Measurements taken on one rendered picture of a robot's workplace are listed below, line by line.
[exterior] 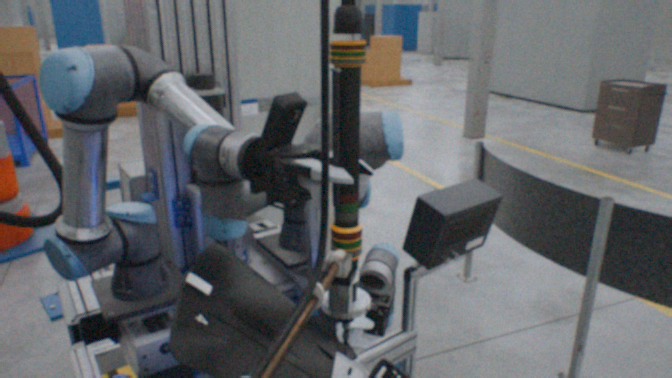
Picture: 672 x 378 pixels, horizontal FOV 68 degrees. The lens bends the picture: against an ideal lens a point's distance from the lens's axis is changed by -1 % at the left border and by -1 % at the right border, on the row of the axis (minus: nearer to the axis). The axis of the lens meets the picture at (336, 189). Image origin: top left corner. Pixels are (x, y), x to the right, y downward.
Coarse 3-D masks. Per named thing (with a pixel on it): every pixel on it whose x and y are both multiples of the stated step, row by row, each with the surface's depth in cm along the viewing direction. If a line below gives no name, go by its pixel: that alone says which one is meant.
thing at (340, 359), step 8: (336, 352) 68; (336, 360) 67; (344, 360) 68; (336, 368) 66; (344, 368) 67; (352, 368) 68; (360, 368) 69; (336, 376) 66; (344, 376) 67; (352, 376) 68; (360, 376) 68
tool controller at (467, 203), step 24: (432, 192) 139; (456, 192) 141; (480, 192) 144; (432, 216) 133; (456, 216) 133; (480, 216) 141; (408, 240) 143; (432, 240) 135; (456, 240) 139; (480, 240) 149; (432, 264) 139
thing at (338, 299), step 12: (324, 264) 64; (348, 264) 64; (336, 276) 65; (348, 276) 64; (336, 288) 67; (348, 288) 66; (324, 300) 71; (336, 300) 67; (348, 300) 67; (360, 300) 71; (372, 300) 72; (336, 312) 68; (348, 312) 67; (360, 312) 69
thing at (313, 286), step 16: (320, 0) 50; (320, 16) 51; (320, 32) 51; (320, 224) 57; (320, 240) 57; (320, 256) 57; (320, 272) 56; (304, 288) 56; (320, 288) 56; (304, 304) 52; (320, 304) 56; (288, 320) 49; (272, 352) 45; (256, 368) 43
